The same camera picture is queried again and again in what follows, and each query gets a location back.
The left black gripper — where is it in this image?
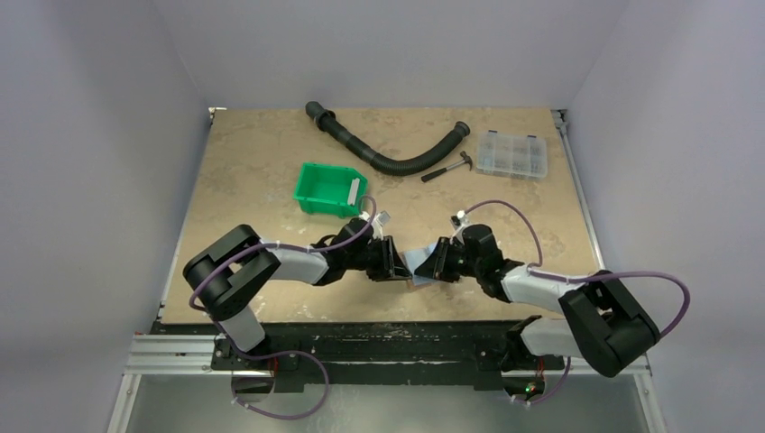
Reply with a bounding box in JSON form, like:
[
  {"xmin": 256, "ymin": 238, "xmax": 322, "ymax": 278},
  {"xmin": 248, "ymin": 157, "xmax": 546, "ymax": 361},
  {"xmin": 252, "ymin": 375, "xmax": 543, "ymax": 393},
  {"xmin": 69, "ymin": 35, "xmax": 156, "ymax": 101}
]
[{"xmin": 345, "ymin": 235, "xmax": 411, "ymax": 281}]

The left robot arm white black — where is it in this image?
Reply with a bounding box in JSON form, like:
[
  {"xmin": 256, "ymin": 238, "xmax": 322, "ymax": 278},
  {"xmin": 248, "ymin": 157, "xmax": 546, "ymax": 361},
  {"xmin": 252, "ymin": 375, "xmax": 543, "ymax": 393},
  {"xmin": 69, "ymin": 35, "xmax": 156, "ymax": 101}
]
[{"xmin": 182, "ymin": 217, "xmax": 412, "ymax": 369}]

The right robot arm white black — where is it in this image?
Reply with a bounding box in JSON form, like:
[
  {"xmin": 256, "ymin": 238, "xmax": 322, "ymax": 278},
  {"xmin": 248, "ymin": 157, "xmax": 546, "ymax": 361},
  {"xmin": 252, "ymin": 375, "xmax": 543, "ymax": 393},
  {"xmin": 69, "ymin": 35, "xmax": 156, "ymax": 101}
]
[{"xmin": 414, "ymin": 224, "xmax": 661, "ymax": 377}]

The white card in bin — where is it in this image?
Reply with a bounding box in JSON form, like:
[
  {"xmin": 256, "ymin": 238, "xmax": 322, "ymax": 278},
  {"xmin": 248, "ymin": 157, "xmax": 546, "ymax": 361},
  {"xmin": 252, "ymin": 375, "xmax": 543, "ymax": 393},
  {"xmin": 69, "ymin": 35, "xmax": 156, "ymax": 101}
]
[{"xmin": 346, "ymin": 178, "xmax": 361, "ymax": 207}]

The green plastic bin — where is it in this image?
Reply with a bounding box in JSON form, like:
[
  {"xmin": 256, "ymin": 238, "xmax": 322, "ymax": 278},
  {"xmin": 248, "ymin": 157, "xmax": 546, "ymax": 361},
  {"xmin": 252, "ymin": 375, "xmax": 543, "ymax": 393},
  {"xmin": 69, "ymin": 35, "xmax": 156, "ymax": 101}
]
[{"xmin": 293, "ymin": 162, "xmax": 368, "ymax": 218}]

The clear plastic organizer box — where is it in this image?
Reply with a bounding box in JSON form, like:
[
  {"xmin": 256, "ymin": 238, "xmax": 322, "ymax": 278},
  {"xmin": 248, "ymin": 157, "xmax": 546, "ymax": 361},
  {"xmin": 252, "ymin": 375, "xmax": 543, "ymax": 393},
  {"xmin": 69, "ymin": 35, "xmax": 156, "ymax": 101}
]
[{"xmin": 475, "ymin": 130, "xmax": 548, "ymax": 180}]

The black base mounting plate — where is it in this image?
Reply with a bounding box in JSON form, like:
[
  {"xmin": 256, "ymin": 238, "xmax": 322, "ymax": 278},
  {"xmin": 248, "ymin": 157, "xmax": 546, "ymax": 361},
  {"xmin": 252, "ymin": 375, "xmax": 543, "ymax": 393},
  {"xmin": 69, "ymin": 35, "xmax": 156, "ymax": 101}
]
[{"xmin": 210, "ymin": 321, "xmax": 566, "ymax": 396}]

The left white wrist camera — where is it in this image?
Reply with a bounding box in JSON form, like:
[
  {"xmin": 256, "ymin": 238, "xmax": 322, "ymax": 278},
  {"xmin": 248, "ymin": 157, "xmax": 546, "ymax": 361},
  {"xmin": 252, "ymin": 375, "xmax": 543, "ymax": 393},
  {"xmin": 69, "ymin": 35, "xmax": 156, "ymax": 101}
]
[{"xmin": 359, "ymin": 211, "xmax": 391, "ymax": 227}]

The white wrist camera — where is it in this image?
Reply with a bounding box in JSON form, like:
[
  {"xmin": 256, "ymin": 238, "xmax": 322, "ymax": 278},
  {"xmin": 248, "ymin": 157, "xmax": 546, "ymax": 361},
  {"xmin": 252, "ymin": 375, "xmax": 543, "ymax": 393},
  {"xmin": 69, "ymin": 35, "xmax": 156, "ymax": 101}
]
[
  {"xmin": 359, "ymin": 211, "xmax": 391, "ymax": 227},
  {"xmin": 450, "ymin": 210, "xmax": 469, "ymax": 230}
]

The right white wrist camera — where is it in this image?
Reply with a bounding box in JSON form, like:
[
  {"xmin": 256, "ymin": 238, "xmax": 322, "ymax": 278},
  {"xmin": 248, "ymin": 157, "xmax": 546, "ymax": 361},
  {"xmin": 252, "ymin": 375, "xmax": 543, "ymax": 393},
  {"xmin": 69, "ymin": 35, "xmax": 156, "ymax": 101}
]
[{"xmin": 450, "ymin": 210, "xmax": 469, "ymax": 230}]

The small black-handled hammer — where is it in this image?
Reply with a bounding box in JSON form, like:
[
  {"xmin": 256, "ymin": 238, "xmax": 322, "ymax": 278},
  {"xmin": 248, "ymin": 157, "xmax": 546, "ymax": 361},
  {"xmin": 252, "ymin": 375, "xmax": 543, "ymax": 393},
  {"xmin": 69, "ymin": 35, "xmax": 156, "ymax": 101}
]
[{"xmin": 420, "ymin": 151, "xmax": 474, "ymax": 183}]

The black corrugated hose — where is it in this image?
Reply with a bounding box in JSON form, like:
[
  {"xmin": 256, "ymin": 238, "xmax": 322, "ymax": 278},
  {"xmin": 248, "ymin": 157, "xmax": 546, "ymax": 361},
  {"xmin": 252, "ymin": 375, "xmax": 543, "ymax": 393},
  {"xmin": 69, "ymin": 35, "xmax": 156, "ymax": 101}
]
[{"xmin": 304, "ymin": 100, "xmax": 472, "ymax": 178}]

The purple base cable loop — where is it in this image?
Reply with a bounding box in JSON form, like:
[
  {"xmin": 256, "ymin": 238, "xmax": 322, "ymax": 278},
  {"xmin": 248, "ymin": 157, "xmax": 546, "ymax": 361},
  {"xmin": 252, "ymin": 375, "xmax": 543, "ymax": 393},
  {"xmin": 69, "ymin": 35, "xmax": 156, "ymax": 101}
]
[{"xmin": 230, "ymin": 350, "xmax": 331, "ymax": 420}]

